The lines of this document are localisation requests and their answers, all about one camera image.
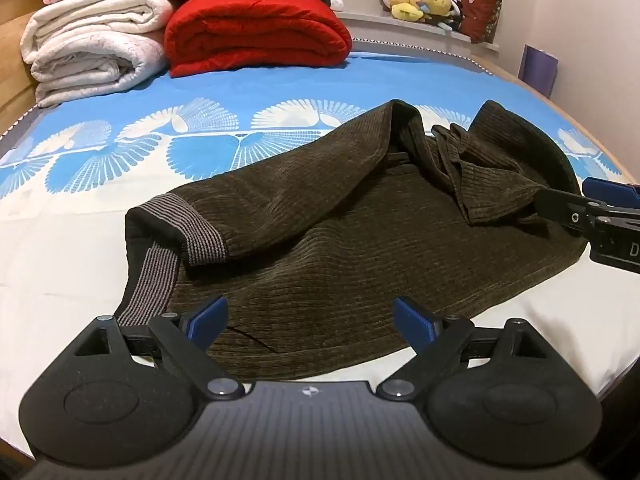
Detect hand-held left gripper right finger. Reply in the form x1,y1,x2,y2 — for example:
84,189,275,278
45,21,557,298
376,296,548,401

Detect white speckled folded quilt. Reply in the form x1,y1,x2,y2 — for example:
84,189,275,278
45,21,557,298
30,30,170,109

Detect blue white printed bedsheet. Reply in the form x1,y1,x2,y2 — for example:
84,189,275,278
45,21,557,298
0,40,640,461

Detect purple box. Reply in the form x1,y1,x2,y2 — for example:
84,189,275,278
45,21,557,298
520,44,559,100

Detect red folded quilt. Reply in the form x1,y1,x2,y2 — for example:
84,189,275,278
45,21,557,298
164,0,354,78

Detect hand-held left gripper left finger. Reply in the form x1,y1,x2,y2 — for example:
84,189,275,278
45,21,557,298
75,296,246,401

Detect dark red cushion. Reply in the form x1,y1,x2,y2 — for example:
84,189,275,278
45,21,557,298
457,0,503,45

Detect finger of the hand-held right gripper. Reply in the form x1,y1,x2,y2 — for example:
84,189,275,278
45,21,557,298
581,176,640,211
532,187,606,233

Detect brown corduroy pants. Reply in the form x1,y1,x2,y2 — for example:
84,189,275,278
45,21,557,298
124,100,591,382

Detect wooden headboard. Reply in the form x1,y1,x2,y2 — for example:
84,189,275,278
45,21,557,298
0,0,57,133

